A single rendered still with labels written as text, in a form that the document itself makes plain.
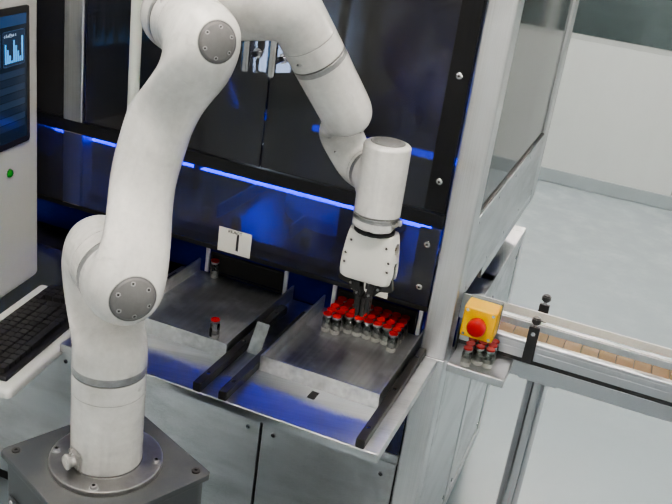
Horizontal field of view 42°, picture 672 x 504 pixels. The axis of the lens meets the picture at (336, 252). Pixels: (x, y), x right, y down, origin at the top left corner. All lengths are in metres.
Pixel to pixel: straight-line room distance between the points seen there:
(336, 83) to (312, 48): 0.07
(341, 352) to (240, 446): 0.49
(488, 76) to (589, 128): 4.72
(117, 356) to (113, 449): 0.17
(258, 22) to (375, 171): 0.34
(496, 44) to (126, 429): 0.97
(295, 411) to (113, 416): 0.40
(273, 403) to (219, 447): 0.62
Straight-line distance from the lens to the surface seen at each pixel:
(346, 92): 1.41
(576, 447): 3.48
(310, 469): 2.24
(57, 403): 2.58
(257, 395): 1.75
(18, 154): 2.17
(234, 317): 2.02
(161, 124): 1.29
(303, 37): 1.36
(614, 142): 6.47
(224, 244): 2.07
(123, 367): 1.43
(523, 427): 2.17
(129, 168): 1.32
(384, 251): 1.57
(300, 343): 1.94
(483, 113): 1.77
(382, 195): 1.52
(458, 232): 1.85
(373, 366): 1.90
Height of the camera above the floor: 1.83
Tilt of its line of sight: 23 degrees down
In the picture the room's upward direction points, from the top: 8 degrees clockwise
